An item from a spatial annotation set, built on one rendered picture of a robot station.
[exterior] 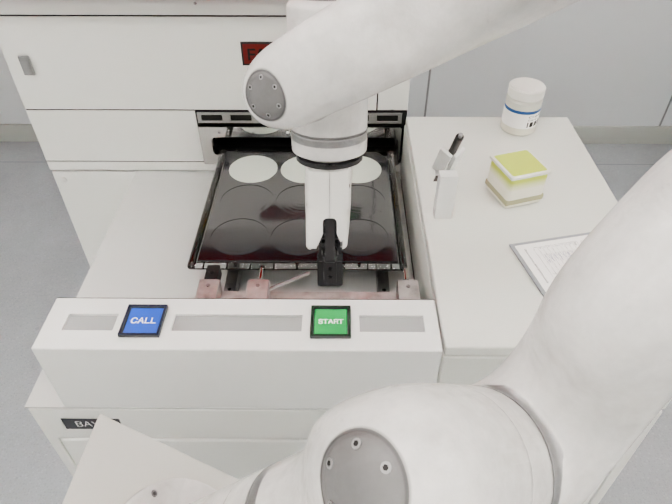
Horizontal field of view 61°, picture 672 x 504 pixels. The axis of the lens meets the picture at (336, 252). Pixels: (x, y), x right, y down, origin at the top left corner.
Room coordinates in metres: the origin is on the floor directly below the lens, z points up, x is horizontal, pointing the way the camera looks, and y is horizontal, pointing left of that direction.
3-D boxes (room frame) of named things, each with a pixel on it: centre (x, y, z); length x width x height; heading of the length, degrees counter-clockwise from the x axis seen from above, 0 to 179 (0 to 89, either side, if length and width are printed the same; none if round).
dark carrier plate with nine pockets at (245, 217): (0.88, 0.06, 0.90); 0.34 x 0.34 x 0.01; 0
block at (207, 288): (0.62, 0.21, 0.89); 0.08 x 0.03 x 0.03; 0
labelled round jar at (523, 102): (1.04, -0.38, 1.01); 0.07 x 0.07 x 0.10
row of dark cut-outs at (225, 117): (1.10, 0.08, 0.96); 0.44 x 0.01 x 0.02; 90
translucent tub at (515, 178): (0.81, -0.31, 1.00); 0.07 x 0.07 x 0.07; 18
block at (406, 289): (0.61, -0.12, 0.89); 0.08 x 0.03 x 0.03; 0
